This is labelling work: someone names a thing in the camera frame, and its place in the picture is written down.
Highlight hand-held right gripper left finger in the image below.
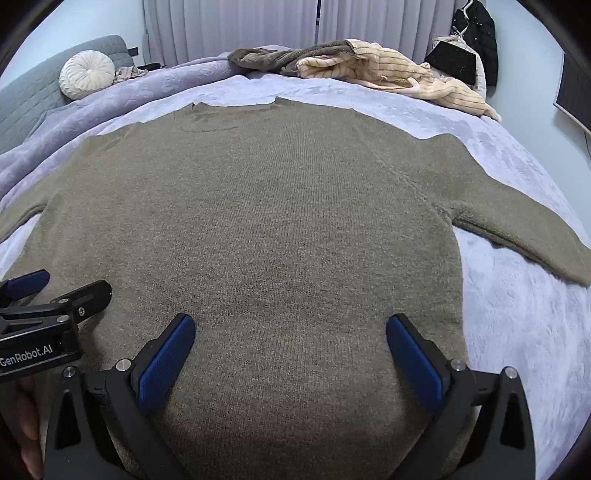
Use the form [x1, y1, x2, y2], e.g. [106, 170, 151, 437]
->
[44, 313, 197, 480]

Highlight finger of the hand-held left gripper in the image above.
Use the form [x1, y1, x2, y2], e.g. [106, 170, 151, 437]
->
[46, 280, 113, 325]
[0, 270, 51, 308]

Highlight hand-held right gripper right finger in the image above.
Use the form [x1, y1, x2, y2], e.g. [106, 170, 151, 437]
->
[385, 313, 536, 480]

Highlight olive brown knit sweater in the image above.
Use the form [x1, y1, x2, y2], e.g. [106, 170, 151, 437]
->
[0, 97, 591, 480]

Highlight person's left hand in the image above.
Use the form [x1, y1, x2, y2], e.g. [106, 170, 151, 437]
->
[13, 377, 45, 480]

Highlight lavender plush blanket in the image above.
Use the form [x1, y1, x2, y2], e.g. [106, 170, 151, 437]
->
[0, 45, 591, 480]

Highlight grey quilted headboard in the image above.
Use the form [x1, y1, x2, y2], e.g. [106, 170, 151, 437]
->
[0, 34, 139, 155]

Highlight round white pleated pillow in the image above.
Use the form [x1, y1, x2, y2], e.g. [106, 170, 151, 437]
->
[59, 51, 116, 101]

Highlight small beige patterned cloth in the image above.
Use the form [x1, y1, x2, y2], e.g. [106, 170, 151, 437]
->
[113, 65, 149, 85]

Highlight cream striped garment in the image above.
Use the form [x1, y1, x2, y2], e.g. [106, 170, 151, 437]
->
[295, 41, 503, 123]

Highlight brown fleece garment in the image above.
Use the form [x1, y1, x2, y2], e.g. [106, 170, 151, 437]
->
[228, 39, 356, 78]

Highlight grey pleated curtain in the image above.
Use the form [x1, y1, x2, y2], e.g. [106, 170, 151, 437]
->
[318, 0, 458, 51]
[143, 0, 320, 66]

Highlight black speckled cloth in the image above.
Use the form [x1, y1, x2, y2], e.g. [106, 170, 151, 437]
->
[424, 39, 478, 86]

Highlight black hanging jacket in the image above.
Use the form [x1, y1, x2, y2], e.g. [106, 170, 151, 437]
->
[451, 0, 499, 88]

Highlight dark wall screen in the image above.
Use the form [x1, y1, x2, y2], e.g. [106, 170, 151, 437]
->
[554, 51, 591, 139]

